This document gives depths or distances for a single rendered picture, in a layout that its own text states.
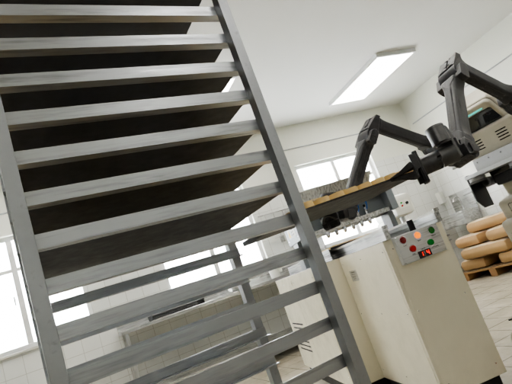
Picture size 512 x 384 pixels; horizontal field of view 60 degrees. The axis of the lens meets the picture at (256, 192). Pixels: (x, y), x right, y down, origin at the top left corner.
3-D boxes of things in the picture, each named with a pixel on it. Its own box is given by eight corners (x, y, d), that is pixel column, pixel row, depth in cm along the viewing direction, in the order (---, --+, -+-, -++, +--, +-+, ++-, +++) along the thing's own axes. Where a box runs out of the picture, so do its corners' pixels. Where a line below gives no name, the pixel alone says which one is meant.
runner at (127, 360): (322, 291, 113) (318, 280, 114) (328, 289, 111) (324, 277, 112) (52, 397, 82) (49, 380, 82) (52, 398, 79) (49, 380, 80)
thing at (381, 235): (295, 273, 405) (292, 267, 406) (298, 273, 405) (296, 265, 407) (386, 239, 213) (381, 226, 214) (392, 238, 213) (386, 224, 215)
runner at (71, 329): (310, 257, 115) (305, 246, 116) (315, 254, 113) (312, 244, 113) (41, 348, 83) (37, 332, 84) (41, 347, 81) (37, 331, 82)
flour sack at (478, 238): (480, 244, 573) (475, 233, 576) (456, 251, 611) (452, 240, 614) (516, 229, 602) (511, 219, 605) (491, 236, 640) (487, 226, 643)
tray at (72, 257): (228, 230, 150) (227, 226, 151) (284, 190, 117) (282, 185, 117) (34, 283, 121) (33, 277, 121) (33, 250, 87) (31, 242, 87)
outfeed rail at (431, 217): (324, 264, 411) (321, 256, 412) (327, 262, 411) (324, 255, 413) (438, 221, 219) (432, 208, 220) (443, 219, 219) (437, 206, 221)
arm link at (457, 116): (469, 66, 157) (446, 87, 165) (457, 59, 155) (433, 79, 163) (486, 156, 131) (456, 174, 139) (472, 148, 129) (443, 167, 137)
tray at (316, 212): (367, 200, 181) (366, 196, 181) (443, 161, 147) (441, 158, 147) (244, 246, 150) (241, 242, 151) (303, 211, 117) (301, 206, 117)
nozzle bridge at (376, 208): (298, 272, 310) (282, 226, 317) (388, 240, 325) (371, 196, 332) (310, 267, 278) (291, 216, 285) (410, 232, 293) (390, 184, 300)
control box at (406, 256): (401, 266, 215) (390, 238, 218) (443, 250, 220) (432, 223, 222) (404, 265, 211) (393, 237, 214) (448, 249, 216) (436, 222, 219)
